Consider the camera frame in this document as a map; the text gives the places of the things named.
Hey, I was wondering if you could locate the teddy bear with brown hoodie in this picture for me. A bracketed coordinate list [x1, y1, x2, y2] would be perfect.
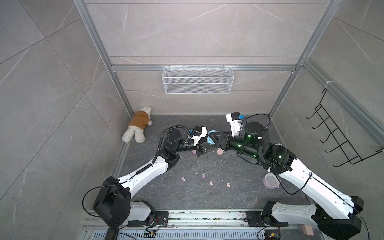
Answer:
[122, 107, 153, 144]

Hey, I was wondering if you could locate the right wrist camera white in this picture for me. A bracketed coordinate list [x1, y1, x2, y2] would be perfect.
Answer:
[226, 112, 245, 137]

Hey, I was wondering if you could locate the black wire hook rack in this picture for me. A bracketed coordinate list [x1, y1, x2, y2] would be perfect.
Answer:
[306, 88, 384, 168]

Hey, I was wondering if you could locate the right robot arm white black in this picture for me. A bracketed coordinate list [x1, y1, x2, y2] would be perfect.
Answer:
[209, 122, 364, 240]

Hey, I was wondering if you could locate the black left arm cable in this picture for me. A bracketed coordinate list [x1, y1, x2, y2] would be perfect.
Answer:
[151, 125, 193, 164]

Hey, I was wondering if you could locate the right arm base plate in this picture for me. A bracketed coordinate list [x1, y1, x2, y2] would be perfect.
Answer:
[244, 211, 289, 227]

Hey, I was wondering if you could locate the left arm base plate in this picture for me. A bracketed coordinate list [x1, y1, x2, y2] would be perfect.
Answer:
[128, 211, 169, 228]

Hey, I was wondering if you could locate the blue earbud charging case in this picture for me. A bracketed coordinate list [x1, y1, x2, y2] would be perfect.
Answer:
[207, 130, 220, 145]

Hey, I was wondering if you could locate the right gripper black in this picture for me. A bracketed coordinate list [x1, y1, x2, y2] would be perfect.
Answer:
[209, 132, 260, 161]

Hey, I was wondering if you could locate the pink box on rail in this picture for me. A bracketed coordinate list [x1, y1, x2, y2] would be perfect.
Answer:
[300, 225, 315, 236]

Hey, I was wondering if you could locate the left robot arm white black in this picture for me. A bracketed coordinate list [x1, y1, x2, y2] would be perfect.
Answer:
[93, 126, 208, 230]

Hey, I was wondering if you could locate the peach earbud charging case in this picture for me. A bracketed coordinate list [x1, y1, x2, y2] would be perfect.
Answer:
[217, 148, 224, 156]

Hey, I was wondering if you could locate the white wire mesh basket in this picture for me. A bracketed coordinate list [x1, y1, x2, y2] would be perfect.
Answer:
[162, 67, 235, 95]

